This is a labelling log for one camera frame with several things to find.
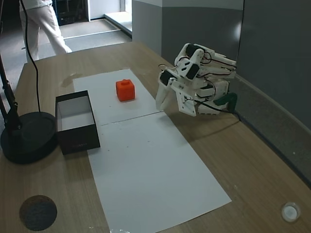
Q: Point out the orange cube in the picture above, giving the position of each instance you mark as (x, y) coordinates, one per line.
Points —
(125, 91)

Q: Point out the person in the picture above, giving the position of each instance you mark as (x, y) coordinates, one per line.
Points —
(46, 26)

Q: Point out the white paper sheet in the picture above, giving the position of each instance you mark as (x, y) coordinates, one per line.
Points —
(150, 170)
(109, 97)

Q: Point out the brown cardboard box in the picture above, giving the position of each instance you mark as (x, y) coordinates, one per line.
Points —
(77, 136)

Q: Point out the black background cabinet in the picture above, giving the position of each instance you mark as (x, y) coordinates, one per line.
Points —
(70, 12)

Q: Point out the black desk lamp stand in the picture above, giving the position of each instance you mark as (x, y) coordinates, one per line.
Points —
(26, 138)

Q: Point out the small round white cap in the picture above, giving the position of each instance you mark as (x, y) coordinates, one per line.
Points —
(290, 211)

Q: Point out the green table clamp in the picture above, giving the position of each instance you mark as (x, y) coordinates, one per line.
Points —
(228, 99)

